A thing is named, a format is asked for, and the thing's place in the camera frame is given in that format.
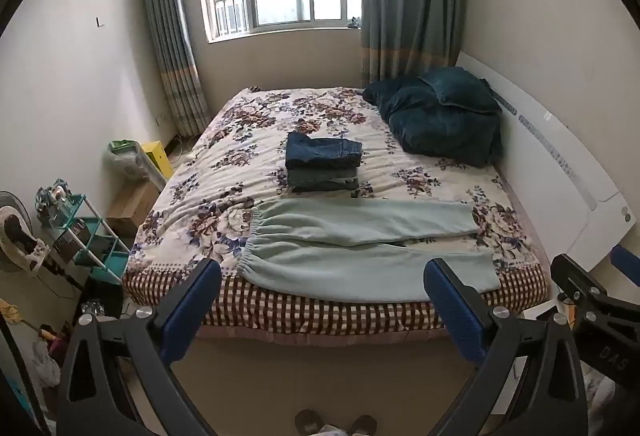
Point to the teal shoe rack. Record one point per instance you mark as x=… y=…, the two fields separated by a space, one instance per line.
x=77 y=234

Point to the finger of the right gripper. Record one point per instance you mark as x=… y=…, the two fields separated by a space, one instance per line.
x=627 y=263
x=606 y=330

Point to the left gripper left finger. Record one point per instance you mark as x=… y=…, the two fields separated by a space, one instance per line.
x=93 y=398

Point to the dark teal pillow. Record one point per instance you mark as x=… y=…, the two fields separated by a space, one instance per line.
x=456 y=87

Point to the light green fleece pants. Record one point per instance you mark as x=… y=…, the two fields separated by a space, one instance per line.
x=360 y=250

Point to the floral bed blanket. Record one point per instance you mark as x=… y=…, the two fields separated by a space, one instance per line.
x=239 y=162

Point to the dark teal quilt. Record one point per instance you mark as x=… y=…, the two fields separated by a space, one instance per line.
x=422 y=125

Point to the cardboard box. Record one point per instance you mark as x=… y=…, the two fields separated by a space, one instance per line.
x=129 y=209

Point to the white headboard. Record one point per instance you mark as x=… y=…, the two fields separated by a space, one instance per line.
x=573 y=205

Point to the left striped curtain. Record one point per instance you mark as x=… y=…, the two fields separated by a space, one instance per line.
x=181 y=82

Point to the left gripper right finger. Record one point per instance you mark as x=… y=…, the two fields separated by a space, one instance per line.
x=550 y=398

